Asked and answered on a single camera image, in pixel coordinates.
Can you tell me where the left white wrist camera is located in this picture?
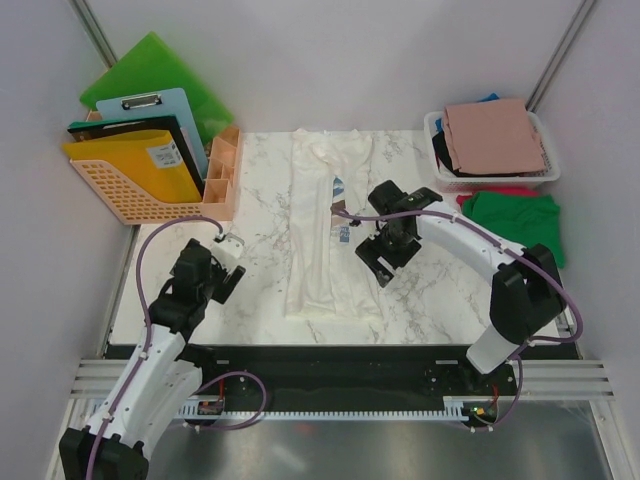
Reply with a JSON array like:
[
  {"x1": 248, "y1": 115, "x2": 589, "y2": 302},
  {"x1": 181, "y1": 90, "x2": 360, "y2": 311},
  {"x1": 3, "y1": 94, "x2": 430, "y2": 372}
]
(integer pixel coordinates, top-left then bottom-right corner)
[{"x1": 210, "y1": 233, "x2": 245, "y2": 272}]

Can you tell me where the white cable duct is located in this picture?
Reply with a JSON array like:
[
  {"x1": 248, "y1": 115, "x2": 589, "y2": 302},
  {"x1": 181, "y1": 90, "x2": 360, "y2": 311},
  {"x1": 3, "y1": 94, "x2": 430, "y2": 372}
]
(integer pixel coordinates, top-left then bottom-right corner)
[{"x1": 174, "y1": 397, "x2": 469, "y2": 422}]

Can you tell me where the white printed t shirt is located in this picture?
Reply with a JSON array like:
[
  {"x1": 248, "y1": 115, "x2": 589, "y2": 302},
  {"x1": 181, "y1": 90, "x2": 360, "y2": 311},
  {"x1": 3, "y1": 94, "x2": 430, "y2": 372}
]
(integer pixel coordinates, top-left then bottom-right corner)
[{"x1": 285, "y1": 129, "x2": 382, "y2": 323}]

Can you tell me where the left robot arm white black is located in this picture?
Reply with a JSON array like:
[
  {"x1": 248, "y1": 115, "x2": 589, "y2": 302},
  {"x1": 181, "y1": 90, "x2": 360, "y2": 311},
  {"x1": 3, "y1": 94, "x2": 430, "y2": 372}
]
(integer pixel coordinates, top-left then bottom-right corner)
[{"x1": 59, "y1": 234, "x2": 246, "y2": 479}]

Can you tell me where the red t shirt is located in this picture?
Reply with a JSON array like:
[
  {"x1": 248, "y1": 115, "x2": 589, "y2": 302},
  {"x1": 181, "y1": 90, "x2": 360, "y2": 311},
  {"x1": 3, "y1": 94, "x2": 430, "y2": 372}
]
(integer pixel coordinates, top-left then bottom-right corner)
[{"x1": 456, "y1": 187, "x2": 540, "y2": 208}]

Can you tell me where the black folder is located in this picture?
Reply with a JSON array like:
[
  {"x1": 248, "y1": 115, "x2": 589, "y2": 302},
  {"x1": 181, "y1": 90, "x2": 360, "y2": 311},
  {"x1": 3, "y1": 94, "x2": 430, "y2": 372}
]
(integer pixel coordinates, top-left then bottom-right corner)
[{"x1": 67, "y1": 115, "x2": 206, "y2": 166}]

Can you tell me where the pink folded t shirt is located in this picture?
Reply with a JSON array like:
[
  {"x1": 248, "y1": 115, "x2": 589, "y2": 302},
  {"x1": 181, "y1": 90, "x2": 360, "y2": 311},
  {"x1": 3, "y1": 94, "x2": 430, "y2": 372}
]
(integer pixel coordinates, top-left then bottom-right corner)
[{"x1": 442, "y1": 98, "x2": 545, "y2": 176}]

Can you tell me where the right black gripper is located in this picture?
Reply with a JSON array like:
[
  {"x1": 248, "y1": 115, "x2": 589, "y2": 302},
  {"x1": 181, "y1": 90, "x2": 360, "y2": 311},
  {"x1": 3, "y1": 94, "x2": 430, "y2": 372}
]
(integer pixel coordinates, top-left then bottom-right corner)
[{"x1": 355, "y1": 223, "x2": 422, "y2": 288}]

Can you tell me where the orange mesh file holder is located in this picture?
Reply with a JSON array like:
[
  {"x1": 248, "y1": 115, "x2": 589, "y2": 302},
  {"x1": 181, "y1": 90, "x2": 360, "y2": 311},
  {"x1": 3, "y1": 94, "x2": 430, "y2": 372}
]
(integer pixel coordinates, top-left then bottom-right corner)
[{"x1": 69, "y1": 110, "x2": 221, "y2": 226}]

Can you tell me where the black garment in basket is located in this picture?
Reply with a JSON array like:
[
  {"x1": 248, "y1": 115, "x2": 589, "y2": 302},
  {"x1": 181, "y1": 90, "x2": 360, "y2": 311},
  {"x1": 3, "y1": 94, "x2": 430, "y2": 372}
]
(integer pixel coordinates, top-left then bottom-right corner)
[{"x1": 432, "y1": 131, "x2": 457, "y2": 175}]

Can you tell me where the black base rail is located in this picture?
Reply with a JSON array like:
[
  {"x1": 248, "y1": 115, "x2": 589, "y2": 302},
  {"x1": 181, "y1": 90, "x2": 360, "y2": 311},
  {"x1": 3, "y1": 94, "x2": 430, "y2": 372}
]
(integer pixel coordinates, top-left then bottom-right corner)
[{"x1": 174, "y1": 342, "x2": 581, "y2": 414}]

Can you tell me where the green t shirt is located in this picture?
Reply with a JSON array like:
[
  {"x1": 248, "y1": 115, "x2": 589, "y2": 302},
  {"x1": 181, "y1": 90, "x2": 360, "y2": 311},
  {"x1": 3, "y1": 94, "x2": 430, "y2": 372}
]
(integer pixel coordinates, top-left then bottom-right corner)
[{"x1": 461, "y1": 193, "x2": 566, "y2": 269}]

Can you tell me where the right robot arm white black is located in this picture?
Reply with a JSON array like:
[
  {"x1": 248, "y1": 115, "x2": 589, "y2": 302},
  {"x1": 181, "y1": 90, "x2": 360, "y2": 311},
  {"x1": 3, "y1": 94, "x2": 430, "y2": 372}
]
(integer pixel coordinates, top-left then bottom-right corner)
[{"x1": 355, "y1": 180, "x2": 567, "y2": 394}]

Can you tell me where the light blue clipboard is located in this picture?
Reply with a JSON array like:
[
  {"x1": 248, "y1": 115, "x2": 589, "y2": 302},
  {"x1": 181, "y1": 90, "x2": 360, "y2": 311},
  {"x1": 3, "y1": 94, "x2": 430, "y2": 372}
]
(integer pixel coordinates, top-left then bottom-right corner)
[{"x1": 95, "y1": 88, "x2": 209, "y2": 177}]

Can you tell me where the peach compartment organizer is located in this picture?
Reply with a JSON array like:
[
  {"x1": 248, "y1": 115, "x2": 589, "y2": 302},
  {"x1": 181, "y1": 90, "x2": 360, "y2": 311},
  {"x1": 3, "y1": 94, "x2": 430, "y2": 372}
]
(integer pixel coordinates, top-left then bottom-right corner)
[{"x1": 202, "y1": 125, "x2": 243, "y2": 221}]

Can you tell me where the green plastic board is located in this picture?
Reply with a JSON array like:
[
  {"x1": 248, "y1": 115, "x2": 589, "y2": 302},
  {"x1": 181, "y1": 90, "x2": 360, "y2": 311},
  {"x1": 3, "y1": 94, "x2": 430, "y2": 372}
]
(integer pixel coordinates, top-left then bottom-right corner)
[{"x1": 80, "y1": 32, "x2": 234, "y2": 143}]

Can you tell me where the white laundry basket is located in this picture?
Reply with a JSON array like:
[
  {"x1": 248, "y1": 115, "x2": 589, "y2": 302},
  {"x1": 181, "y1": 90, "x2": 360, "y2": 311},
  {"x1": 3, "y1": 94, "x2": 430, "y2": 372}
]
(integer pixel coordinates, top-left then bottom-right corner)
[{"x1": 423, "y1": 111, "x2": 561, "y2": 192}]

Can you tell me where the yellow folder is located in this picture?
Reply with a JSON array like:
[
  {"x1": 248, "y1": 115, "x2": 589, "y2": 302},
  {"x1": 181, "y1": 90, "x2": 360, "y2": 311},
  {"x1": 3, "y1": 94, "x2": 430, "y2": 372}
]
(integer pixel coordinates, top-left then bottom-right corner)
[{"x1": 62, "y1": 129, "x2": 202, "y2": 203}]

